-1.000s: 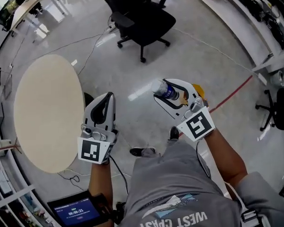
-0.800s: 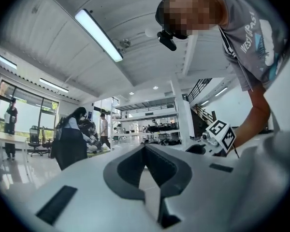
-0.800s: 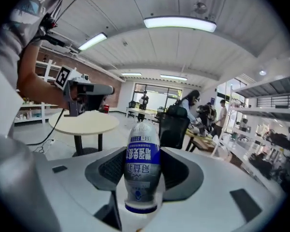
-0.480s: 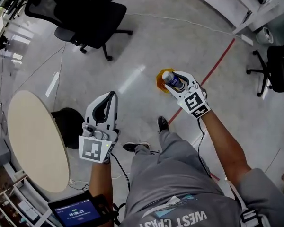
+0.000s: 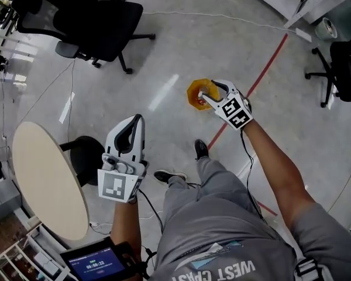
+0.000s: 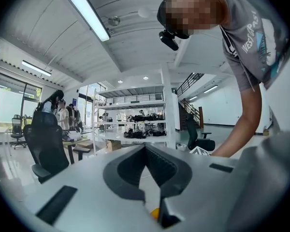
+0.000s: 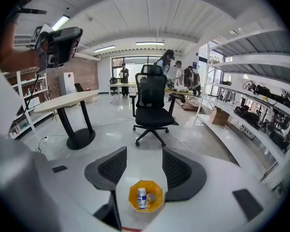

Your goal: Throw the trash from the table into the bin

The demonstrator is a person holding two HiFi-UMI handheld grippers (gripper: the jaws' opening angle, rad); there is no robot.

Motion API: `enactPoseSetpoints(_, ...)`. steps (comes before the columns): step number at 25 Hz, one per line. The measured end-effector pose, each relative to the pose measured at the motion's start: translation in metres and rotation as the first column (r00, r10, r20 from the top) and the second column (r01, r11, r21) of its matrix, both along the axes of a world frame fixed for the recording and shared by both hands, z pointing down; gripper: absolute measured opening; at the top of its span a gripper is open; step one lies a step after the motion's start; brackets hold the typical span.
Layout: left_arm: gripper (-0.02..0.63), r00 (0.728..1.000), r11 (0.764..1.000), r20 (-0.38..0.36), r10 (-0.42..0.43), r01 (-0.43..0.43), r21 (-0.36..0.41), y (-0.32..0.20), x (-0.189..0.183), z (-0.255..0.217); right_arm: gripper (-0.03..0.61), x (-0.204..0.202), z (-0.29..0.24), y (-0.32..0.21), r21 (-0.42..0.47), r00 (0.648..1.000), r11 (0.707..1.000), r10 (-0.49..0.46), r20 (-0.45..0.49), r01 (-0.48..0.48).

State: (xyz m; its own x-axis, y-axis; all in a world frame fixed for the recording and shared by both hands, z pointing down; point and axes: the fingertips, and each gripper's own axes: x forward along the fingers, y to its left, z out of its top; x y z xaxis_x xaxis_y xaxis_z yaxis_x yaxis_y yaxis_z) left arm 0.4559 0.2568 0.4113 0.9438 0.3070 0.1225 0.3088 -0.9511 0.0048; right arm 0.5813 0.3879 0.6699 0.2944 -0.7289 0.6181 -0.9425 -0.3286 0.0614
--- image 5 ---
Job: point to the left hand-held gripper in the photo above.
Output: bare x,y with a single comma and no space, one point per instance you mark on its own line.
114,184

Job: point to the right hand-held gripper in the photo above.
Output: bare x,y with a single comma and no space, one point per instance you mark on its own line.
235,113

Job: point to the yellow waste bin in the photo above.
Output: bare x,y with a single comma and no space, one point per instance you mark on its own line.
193,92

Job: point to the person's right forearm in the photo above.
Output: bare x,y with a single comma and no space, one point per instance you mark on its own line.
272,162

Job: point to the person's left forearm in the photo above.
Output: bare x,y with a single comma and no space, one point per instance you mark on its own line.
125,224

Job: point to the round beige table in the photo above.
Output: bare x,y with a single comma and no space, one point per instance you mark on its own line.
46,180

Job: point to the red floor tape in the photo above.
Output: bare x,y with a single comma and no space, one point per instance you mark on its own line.
266,208
260,72

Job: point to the black round table base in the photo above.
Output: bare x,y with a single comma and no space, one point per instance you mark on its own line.
85,157

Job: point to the person's left black shoe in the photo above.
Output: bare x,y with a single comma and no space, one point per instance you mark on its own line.
169,176

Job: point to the person's black shoe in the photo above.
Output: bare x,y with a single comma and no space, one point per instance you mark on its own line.
169,176
201,149

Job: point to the person's right black shoe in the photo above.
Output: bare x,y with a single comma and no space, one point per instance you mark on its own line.
201,149

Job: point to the white power strip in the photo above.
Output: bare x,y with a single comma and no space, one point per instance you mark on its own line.
303,34
94,224

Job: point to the person's grey trousers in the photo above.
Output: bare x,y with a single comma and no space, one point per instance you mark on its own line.
210,186

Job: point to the black mesh-back office chair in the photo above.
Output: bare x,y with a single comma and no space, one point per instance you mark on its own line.
99,25

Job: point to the white round bucket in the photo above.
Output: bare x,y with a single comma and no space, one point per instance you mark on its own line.
326,28

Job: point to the black swivel office chair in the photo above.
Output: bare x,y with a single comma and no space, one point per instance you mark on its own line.
346,75

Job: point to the black wrist-mounted display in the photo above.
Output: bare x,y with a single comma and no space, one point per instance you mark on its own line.
96,265

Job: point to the grey cabinet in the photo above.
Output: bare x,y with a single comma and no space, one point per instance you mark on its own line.
3,203

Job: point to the person's grey t-shirt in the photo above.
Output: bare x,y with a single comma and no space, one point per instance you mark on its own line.
222,244

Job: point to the white storage shelf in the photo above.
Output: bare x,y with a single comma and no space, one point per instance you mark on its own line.
38,259

